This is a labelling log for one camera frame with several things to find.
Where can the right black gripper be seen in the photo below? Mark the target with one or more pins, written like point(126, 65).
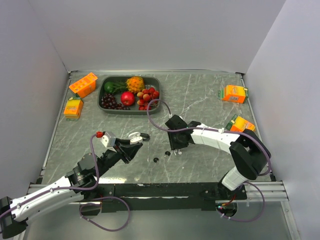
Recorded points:
point(173, 145)

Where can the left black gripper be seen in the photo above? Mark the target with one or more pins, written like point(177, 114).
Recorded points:
point(127, 150)

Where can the white earbud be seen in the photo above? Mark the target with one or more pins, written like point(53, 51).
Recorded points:
point(177, 152)

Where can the white earbud charging case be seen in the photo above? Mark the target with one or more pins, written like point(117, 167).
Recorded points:
point(135, 138)

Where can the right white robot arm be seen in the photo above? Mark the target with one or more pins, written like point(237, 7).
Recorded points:
point(249, 154)

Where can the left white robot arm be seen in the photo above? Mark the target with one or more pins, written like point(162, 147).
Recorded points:
point(78, 184)

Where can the black glossy small case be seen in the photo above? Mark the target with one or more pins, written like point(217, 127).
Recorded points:
point(145, 137)

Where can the dark purple grape bunch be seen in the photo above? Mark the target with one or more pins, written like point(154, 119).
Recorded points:
point(109, 102)

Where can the red apple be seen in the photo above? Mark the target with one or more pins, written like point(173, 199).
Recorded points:
point(127, 98)

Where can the red lychee cluster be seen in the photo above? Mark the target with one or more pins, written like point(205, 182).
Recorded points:
point(145, 97)

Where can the green lime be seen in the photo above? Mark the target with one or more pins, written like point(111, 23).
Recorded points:
point(109, 87)

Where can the orange box front right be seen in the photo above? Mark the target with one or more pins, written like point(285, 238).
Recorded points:
point(239, 124)

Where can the orange box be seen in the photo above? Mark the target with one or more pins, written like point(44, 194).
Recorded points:
point(239, 124)
point(234, 93)

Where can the orange spiky fruit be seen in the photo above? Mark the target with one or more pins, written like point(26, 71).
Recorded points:
point(135, 84)

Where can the orange sponge pack left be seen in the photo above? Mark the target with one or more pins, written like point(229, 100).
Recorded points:
point(73, 108)

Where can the orange carton back left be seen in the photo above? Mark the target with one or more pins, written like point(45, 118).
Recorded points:
point(84, 86)

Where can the orange box back right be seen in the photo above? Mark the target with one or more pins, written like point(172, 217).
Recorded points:
point(234, 93)

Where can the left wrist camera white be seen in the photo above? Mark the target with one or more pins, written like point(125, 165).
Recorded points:
point(107, 139)

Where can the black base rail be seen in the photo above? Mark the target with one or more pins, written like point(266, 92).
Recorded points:
point(162, 196)

